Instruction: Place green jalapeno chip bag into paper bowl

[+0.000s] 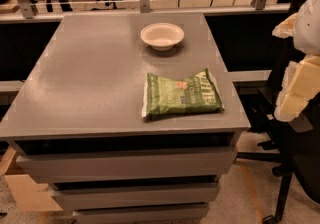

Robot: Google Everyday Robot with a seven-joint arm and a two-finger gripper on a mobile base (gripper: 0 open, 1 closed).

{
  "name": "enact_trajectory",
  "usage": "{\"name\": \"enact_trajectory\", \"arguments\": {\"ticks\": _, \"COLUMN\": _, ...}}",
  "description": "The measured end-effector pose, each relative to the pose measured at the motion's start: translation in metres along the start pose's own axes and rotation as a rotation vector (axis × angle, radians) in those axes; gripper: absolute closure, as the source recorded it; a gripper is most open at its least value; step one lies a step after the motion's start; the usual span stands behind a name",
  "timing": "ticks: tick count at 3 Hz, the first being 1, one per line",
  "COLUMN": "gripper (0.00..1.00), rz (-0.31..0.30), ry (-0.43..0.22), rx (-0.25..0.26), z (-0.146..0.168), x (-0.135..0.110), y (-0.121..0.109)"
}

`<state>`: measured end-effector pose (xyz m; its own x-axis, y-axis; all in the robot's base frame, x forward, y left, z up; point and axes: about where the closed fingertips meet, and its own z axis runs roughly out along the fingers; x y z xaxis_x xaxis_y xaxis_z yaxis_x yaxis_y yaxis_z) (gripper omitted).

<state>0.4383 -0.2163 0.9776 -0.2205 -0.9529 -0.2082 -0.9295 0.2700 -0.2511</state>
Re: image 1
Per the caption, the black office chair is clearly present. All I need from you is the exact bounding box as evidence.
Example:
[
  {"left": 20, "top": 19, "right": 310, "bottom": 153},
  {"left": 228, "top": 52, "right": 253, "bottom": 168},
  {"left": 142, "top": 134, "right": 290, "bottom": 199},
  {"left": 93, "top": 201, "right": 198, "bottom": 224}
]
[{"left": 235, "top": 0, "right": 320, "bottom": 224}]

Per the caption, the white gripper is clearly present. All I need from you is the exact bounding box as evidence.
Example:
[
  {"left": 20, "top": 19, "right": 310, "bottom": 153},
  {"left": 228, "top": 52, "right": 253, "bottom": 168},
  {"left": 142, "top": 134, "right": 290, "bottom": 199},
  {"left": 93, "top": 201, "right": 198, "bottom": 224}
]
[{"left": 272, "top": 0, "right": 320, "bottom": 122}]

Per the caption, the grey drawer cabinet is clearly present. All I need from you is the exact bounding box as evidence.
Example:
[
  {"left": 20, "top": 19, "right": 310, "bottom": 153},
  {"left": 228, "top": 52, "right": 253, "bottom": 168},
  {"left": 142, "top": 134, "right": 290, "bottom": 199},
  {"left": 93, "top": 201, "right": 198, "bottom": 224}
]
[{"left": 0, "top": 13, "right": 249, "bottom": 224}]

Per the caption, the white paper bowl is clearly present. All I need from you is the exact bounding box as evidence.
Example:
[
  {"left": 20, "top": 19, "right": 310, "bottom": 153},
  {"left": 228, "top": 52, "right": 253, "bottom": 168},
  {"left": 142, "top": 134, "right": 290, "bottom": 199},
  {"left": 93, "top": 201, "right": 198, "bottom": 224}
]
[{"left": 140, "top": 23, "right": 185, "bottom": 51}]

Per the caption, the wooden board on floor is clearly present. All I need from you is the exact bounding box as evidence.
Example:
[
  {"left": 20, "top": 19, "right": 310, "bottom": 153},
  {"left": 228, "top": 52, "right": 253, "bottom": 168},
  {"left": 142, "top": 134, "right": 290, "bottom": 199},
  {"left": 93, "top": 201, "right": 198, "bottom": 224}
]
[{"left": 0, "top": 146, "right": 63, "bottom": 214}]

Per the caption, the green jalapeno chip bag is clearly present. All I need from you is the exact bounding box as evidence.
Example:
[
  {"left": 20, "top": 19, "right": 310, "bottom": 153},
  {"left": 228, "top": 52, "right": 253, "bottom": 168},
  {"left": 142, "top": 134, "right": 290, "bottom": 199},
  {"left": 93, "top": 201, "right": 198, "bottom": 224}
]
[{"left": 142, "top": 69, "right": 224, "bottom": 118}]

